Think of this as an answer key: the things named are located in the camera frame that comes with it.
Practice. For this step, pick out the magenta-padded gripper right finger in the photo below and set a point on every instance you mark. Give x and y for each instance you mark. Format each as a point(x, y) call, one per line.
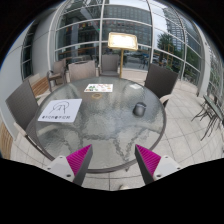
point(150, 160)

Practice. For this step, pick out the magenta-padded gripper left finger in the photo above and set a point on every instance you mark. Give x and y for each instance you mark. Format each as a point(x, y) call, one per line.
point(78, 160)

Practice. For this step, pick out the black computer mouse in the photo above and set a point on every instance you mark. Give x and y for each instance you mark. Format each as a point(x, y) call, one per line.
point(139, 109)

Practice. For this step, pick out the white printed mouse pad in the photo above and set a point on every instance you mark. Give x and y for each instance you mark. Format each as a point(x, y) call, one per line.
point(60, 111)

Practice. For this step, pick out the colourful laminated menu sheet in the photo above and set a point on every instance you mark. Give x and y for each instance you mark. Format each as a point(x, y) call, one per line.
point(98, 88)

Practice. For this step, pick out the wooden slatted bench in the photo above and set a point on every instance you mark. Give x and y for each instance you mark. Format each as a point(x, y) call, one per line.
point(40, 85)
point(5, 140)

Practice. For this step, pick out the green metal folding table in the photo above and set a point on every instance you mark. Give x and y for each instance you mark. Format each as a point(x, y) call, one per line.
point(213, 108)

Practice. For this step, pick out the brown wicker armchair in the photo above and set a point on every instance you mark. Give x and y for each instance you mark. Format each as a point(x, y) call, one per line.
point(59, 68)

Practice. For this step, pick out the gold menu display stand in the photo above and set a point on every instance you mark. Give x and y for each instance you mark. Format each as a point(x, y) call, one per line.
point(122, 41)

